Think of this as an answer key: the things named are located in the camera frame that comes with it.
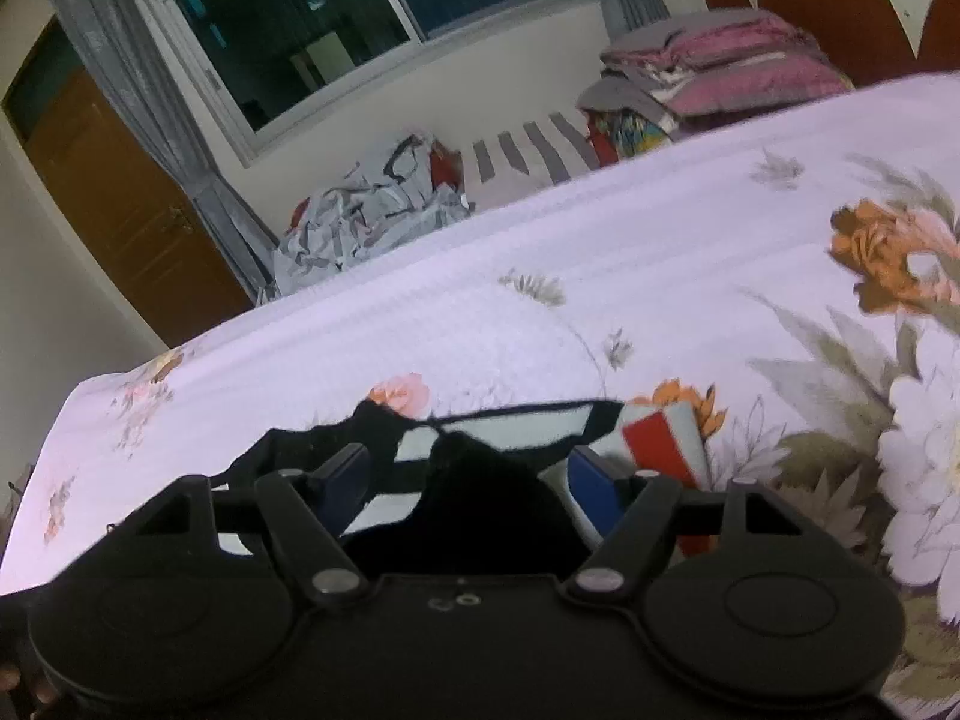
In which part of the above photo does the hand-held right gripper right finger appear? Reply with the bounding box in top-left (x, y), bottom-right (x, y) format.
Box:
top-left (568, 446), bottom-right (820, 608)

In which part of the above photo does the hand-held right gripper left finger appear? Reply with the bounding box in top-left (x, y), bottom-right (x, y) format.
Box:
top-left (112, 442), bottom-right (371, 608)

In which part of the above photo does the striped knit sweater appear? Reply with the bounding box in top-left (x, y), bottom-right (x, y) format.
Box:
top-left (210, 397), bottom-right (713, 578)

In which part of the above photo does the crumpled grey clothes pile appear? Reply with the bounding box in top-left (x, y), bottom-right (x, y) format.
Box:
top-left (259, 133), bottom-right (476, 302)

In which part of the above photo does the pink floral bed sheet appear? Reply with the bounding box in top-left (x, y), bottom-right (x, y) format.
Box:
top-left (0, 71), bottom-right (960, 720)

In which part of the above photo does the grey striped mattress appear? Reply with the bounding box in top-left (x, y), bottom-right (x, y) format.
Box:
top-left (459, 109), bottom-right (602, 212)

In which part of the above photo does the colourful printed cloth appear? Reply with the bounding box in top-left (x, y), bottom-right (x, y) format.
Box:
top-left (585, 105), bottom-right (680, 166)

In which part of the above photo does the brown wooden door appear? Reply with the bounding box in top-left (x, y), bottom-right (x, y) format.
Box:
top-left (0, 15), bottom-right (256, 350)

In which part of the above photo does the sliding glass window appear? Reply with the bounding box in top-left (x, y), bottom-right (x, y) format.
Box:
top-left (127, 0), bottom-right (601, 167)

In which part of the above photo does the stack of folded bedding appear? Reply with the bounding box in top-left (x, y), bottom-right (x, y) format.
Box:
top-left (576, 7), bottom-right (856, 140)

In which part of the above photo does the white and brown headboard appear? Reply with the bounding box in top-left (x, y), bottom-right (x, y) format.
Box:
top-left (694, 0), bottom-right (960, 89)

